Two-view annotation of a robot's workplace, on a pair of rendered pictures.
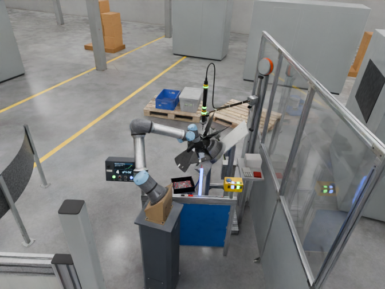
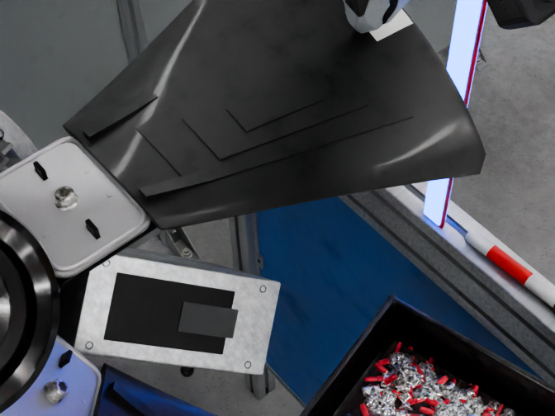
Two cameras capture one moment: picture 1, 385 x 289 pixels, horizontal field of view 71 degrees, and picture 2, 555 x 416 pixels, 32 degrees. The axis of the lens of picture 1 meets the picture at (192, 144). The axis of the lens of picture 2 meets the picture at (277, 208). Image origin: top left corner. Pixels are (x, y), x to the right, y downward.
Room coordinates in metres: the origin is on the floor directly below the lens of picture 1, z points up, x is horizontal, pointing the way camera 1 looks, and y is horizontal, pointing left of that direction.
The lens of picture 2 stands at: (2.36, 0.26, 1.62)
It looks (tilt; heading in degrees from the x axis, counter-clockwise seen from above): 53 degrees down; 232
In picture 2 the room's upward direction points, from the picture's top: 2 degrees counter-clockwise
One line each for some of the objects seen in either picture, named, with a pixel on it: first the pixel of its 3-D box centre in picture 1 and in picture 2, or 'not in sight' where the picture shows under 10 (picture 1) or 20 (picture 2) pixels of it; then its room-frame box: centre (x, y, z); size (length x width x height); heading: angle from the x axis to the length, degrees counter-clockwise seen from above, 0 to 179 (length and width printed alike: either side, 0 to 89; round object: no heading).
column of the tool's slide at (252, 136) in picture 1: (250, 149); not in sight; (2.66, -0.68, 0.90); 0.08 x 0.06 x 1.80; 35
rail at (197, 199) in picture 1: (188, 199); (512, 301); (1.88, 0.01, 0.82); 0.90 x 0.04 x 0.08; 90
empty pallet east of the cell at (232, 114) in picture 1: (246, 117); not in sight; (5.13, -1.09, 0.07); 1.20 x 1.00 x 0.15; 57
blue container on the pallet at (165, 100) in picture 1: (168, 99); not in sight; (5.42, 0.57, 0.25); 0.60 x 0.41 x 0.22; 170
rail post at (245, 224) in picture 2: (228, 231); (251, 269); (1.88, -0.42, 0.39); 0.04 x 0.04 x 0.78; 0
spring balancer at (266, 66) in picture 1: (265, 66); not in sight; (2.66, -0.68, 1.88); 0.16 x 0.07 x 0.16; 35
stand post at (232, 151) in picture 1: (227, 185); not in sight; (2.38, -0.42, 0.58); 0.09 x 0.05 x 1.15; 0
